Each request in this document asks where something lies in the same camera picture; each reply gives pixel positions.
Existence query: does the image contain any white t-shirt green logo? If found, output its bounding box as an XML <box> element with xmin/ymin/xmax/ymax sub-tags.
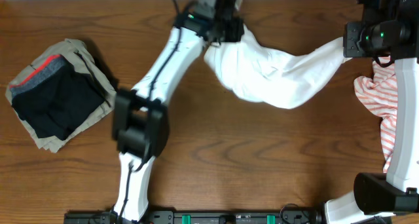
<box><xmin>204</xmin><ymin>28</ymin><xmax>348</xmax><ymax>109</ymax></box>

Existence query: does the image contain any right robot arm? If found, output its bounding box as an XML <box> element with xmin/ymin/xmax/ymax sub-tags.
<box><xmin>310</xmin><ymin>0</ymin><xmax>418</xmax><ymax>223</ymax></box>

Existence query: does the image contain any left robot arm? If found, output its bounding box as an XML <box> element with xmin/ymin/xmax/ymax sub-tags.
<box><xmin>112</xmin><ymin>0</ymin><xmax>244</xmax><ymax>223</ymax></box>

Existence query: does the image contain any pink white striped shirt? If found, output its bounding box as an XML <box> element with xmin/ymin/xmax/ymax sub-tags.
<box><xmin>354</xmin><ymin>61</ymin><xmax>398</xmax><ymax>173</ymax></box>

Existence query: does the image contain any folded khaki garment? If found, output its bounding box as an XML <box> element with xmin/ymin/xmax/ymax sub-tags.
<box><xmin>5</xmin><ymin>39</ymin><xmax>116</xmax><ymax>153</ymax></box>

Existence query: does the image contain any folded black garment red waistband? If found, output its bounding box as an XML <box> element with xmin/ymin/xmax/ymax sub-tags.
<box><xmin>10</xmin><ymin>54</ymin><xmax>105</xmax><ymax>140</ymax></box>

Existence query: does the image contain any left black cable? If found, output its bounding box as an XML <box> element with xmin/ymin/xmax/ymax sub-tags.
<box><xmin>116</xmin><ymin>0</ymin><xmax>194</xmax><ymax>223</ymax></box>

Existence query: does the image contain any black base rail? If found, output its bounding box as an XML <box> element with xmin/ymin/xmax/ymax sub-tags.
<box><xmin>64</xmin><ymin>210</ymin><xmax>393</xmax><ymax>224</ymax></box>

